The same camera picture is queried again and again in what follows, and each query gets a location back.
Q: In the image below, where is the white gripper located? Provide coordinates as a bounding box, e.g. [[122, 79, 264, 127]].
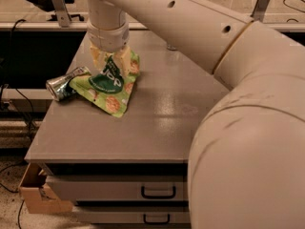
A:
[[87, 21, 131, 76]]

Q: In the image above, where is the green rice chip bag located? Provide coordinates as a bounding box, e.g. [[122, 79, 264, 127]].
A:
[[69, 50, 140, 117]]

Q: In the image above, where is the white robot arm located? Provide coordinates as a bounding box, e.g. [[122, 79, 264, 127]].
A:
[[90, 0, 305, 229]]

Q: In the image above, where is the silver can standing upright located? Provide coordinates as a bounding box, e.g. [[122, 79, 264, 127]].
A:
[[167, 44, 177, 51]]

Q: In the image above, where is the crushed green can lying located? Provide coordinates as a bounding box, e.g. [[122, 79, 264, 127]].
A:
[[46, 67, 91, 101]]

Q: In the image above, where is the upper grey drawer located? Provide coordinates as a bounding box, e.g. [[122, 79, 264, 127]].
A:
[[47, 175, 187, 201]]

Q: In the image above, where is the grey drawer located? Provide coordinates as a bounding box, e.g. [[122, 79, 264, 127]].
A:
[[72, 206, 191, 225], [47, 175, 187, 201]]

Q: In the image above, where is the cardboard box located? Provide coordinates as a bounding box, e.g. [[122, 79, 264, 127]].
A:
[[18, 164, 72, 214]]

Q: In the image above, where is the lower grey drawer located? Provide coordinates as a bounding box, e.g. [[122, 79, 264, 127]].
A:
[[72, 206, 191, 225]]

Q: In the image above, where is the left metal bracket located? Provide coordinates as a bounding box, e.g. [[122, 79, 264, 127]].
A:
[[51, 0, 71, 28]]

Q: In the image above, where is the metal bracket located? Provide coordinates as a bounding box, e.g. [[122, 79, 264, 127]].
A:
[[51, 0, 71, 28], [251, 0, 271, 21]]

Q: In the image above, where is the black cable left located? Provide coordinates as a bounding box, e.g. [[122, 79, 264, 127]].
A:
[[0, 18, 38, 141]]

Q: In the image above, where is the right metal bracket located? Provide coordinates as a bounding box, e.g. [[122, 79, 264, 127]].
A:
[[251, 0, 271, 21]]

